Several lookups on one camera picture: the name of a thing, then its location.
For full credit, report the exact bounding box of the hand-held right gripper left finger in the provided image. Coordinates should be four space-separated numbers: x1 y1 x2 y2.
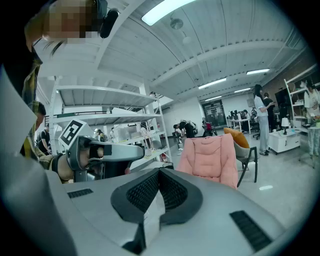
62 167 161 256

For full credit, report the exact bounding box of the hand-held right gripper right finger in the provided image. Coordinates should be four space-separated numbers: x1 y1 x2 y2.
144 167 286 256

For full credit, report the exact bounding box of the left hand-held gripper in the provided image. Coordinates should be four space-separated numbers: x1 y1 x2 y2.
58 119 146 183

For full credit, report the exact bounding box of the person's left forearm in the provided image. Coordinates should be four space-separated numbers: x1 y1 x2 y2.
37 152 76 183

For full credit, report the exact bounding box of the person's left hand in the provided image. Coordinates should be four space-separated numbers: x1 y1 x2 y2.
84 146 105 167

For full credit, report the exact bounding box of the clear plastic storage box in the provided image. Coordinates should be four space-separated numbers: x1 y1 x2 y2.
113 124 141 141

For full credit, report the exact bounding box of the white metal shelf rack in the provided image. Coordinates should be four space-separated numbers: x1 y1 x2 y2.
48 76 174 173

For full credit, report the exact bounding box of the orange cushion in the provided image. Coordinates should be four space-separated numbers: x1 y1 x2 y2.
223 127 251 149

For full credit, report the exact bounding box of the red and black stroller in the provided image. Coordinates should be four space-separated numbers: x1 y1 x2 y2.
201 120 219 138

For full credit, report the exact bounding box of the dark glass door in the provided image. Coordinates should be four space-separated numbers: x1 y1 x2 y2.
201 99 227 128

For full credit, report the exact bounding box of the black office chair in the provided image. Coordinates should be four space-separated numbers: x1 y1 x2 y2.
250 116 261 140

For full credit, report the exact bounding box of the white office desk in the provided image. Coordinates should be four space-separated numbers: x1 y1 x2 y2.
226 116 252 133

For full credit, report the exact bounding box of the white low cabinet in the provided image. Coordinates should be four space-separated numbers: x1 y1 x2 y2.
268 129 302 155

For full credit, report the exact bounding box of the person's plaid shirt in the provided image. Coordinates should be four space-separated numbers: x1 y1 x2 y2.
21 49 61 171

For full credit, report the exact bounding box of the white table lamp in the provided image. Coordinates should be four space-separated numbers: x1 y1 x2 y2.
280 117 291 136

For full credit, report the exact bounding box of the grey round ceiling fixture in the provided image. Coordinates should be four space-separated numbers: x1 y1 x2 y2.
169 17 184 31

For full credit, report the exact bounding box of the black monitor screen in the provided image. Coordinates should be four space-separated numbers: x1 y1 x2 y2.
274 88 293 118

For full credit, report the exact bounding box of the person's head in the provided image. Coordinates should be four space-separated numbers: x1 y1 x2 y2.
24 0 101 51

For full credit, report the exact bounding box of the white open shelf unit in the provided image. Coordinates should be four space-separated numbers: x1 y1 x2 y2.
283 63 320 133

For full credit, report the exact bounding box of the grey chair black frame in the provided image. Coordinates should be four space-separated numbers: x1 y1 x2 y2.
233 143 259 188

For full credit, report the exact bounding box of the black head-mounted camera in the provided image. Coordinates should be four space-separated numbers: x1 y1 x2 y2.
99 8 120 39

